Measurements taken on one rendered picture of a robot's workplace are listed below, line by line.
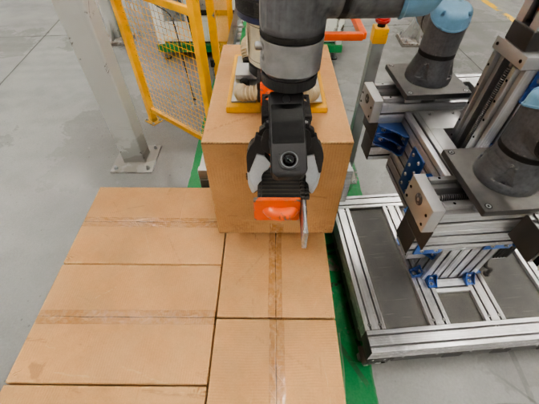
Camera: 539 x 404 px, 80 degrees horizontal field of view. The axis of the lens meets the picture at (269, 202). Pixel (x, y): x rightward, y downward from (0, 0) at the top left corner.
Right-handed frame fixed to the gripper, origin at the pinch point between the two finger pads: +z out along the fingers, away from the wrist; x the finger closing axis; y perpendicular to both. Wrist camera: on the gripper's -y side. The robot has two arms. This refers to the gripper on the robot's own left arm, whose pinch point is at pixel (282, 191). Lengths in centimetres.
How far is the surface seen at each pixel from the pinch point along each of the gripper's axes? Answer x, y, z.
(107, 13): 177, 354, 89
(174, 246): 38, 34, 67
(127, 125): 93, 142, 86
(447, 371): -80, 3, 120
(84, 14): 94, 141, 20
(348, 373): -35, 2, 120
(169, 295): 36, 14, 67
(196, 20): 40, 145, 23
